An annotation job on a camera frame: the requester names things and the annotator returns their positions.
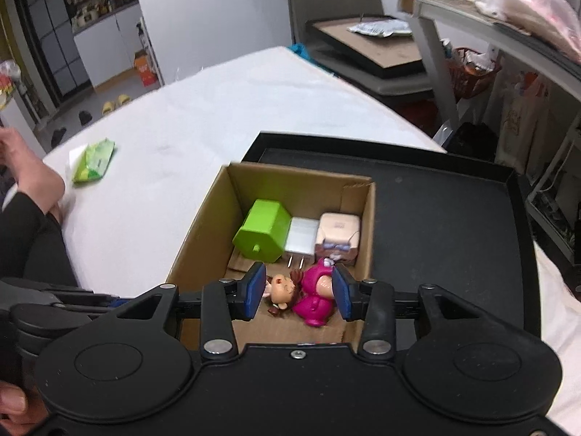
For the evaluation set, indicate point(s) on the green hexagonal toy box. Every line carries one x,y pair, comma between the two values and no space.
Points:
264,231

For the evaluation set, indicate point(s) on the pink bear figurine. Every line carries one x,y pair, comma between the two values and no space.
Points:
316,300

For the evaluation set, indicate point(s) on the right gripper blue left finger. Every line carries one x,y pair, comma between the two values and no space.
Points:
222,303

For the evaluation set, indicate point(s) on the person's bare foot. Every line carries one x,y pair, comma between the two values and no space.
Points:
44,186

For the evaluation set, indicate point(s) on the grey chair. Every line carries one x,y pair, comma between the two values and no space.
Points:
392,90

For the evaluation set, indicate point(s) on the blue red small figurine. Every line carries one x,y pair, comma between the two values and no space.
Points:
315,344

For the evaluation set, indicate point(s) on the brown-haired doll figurine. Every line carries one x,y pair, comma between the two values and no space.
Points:
281,292

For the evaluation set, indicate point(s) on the person's left hand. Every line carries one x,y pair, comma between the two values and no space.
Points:
21,411

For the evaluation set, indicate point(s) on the red plastic basket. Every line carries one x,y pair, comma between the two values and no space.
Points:
471,72

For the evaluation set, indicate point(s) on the white power adapter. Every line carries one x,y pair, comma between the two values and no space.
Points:
300,244

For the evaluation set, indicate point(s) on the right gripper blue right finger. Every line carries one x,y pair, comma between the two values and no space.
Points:
373,303

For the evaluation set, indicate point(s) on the purple beige small box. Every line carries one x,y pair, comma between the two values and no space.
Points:
338,237

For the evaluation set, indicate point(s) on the black framed board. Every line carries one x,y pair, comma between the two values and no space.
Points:
382,46

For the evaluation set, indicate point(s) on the orange box on floor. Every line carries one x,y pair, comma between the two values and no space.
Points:
144,67

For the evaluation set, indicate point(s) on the yellow slipper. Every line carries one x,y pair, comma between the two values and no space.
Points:
108,107
123,99

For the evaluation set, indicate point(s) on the black shallow tray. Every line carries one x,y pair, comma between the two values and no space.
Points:
439,218

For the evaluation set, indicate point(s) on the green tissue pack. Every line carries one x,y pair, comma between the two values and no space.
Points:
89,162

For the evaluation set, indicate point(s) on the grey curved desk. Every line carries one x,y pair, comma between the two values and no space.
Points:
463,15

